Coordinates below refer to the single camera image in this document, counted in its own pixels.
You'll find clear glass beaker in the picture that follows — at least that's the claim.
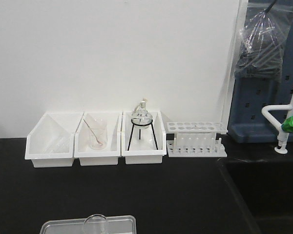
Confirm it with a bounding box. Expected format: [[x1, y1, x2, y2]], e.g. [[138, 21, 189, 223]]
[[82, 214, 108, 234]]

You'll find glass beaker in bin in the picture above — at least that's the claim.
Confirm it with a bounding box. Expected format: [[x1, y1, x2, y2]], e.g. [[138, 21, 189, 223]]
[[89, 118, 107, 150]]

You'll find silver metal tray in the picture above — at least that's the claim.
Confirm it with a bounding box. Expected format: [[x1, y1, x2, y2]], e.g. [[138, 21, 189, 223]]
[[40, 215, 137, 234]]

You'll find round glass flask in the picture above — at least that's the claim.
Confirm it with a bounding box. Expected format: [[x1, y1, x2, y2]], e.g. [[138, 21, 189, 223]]
[[131, 98, 153, 129]]

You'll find white right storage bin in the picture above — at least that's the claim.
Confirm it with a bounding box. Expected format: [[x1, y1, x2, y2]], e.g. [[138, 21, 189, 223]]
[[121, 111, 167, 164]]

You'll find white storage bin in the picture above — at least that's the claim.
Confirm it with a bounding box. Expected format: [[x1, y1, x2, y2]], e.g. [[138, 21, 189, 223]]
[[74, 112, 122, 166], [121, 111, 167, 164], [24, 112, 84, 168]]

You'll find white test tube rack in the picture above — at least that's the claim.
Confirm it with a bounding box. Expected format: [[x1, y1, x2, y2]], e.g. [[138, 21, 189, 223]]
[[167, 121, 228, 157]]

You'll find white middle storage bin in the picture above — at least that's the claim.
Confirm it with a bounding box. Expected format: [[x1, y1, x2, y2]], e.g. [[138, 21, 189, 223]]
[[74, 112, 122, 166]]

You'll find glass stirring rod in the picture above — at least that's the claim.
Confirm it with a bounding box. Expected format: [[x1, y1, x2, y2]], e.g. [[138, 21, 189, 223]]
[[83, 118, 101, 144]]

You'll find white left storage bin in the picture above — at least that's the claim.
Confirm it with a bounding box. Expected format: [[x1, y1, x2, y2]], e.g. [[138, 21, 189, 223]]
[[24, 112, 84, 168]]

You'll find blue-grey pegboard drying rack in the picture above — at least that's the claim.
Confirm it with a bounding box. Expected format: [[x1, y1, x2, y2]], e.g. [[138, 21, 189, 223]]
[[228, 0, 293, 143]]

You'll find clear plastic bag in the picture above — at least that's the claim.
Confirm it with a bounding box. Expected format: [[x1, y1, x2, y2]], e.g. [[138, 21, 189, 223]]
[[234, 0, 293, 82]]

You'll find black lab sink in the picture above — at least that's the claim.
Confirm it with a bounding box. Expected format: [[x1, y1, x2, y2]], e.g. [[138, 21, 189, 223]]
[[217, 158, 293, 234]]

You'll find white lab faucet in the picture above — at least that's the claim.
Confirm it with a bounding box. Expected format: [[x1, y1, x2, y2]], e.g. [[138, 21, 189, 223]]
[[261, 93, 293, 154]]

